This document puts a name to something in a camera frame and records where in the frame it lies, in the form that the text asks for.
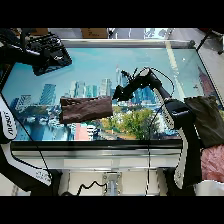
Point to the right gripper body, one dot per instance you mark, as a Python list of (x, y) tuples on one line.
[(128, 89)]

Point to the brown T-shirt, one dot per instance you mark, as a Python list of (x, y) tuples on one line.
[(86, 109)]

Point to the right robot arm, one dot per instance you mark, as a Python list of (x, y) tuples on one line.
[(181, 115)]

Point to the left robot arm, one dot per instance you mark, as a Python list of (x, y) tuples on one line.
[(8, 123)]

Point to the cardboard box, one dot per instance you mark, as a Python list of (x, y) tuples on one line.
[(94, 32)]

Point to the dark olive garment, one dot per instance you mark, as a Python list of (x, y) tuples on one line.
[(208, 120)]

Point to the pink garment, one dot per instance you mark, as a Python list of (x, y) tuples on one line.
[(214, 163)]

